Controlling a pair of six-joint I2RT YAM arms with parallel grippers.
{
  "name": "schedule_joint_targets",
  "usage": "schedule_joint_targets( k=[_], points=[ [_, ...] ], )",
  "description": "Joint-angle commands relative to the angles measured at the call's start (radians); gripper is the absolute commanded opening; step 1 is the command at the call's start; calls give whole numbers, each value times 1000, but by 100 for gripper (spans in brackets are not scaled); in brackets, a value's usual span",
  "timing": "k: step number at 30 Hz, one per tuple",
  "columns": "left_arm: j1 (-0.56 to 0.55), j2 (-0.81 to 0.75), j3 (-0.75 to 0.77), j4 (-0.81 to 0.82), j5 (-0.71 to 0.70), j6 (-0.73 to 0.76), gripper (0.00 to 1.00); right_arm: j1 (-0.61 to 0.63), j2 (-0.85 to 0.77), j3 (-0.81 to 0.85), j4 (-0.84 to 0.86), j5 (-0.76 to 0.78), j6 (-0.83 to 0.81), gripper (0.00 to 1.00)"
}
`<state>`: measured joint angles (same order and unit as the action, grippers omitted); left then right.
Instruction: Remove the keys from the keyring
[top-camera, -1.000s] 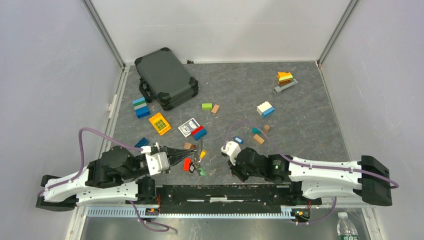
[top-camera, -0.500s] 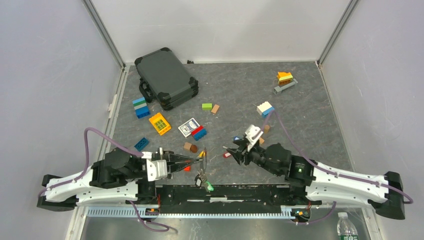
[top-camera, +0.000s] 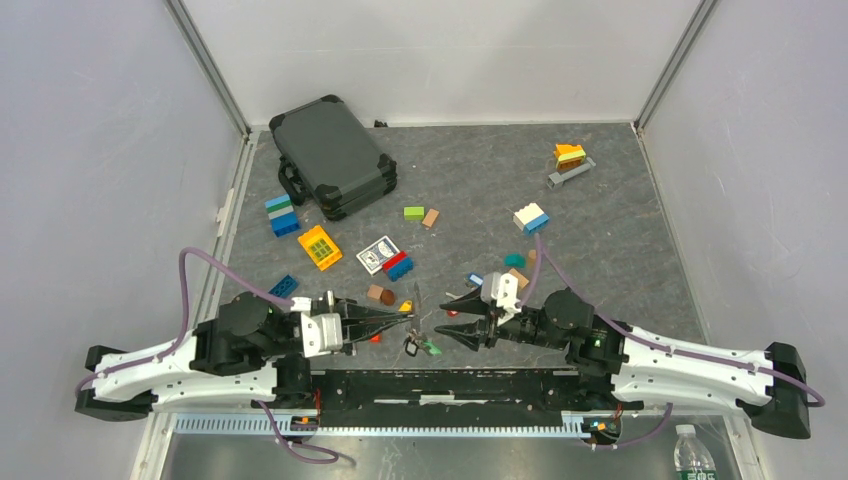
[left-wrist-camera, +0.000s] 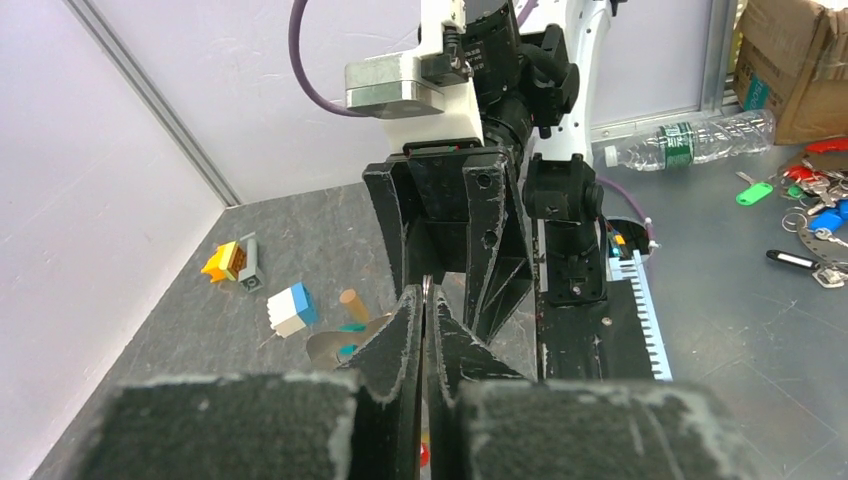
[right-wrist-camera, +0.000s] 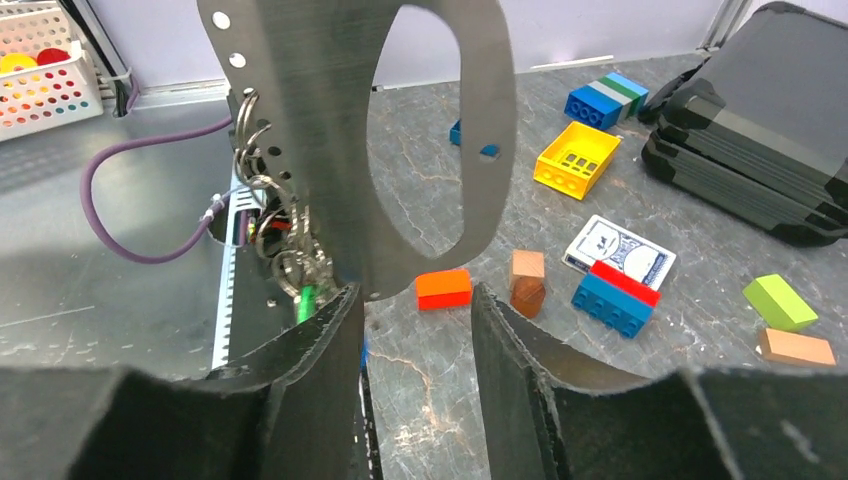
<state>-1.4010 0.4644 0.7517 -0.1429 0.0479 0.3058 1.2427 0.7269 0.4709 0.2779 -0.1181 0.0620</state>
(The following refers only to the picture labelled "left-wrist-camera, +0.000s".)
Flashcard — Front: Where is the teal wooden block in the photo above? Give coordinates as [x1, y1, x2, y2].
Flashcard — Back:
[336, 323, 368, 362]

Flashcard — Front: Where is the white cable duct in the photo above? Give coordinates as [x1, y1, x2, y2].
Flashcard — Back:
[608, 250, 673, 381]

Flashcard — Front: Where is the white blue lego block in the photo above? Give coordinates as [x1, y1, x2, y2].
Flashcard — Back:
[267, 282, 318, 338]

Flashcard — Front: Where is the tan wooden cylinder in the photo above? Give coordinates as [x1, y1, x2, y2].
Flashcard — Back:
[339, 289, 371, 324]

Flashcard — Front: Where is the black marker pen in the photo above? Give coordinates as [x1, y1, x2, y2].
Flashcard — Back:
[766, 249, 820, 271]

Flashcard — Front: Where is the plastic water bottle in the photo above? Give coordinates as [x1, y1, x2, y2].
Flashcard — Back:
[603, 109, 777, 172]

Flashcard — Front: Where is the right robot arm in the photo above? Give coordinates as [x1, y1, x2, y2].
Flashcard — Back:
[345, 1, 618, 340]

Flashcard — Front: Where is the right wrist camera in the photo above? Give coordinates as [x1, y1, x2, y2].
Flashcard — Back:
[345, 1, 484, 153]

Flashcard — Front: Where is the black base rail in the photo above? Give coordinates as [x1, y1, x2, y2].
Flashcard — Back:
[533, 238, 657, 382]

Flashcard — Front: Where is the spare key bunch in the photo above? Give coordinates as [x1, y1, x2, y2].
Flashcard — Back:
[736, 137, 847, 289]

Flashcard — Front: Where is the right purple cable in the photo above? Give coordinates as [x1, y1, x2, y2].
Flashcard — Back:
[288, 0, 657, 250]

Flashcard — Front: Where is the cardboard box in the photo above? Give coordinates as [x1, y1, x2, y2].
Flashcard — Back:
[733, 0, 847, 145]

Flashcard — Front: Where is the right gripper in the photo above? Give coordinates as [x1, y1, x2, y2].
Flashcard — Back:
[362, 135, 533, 343]

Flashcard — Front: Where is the metal keyring plate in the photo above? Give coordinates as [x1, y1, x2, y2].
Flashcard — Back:
[306, 315, 389, 371]

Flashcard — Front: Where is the grey lego piece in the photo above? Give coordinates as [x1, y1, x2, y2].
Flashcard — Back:
[238, 232, 265, 293]

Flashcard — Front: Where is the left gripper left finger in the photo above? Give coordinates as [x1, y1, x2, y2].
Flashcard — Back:
[65, 285, 424, 479]

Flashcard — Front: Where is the red key tag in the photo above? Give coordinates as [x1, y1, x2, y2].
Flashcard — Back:
[420, 441, 430, 469]

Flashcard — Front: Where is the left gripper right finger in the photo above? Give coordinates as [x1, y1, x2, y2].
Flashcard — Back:
[425, 286, 759, 479]

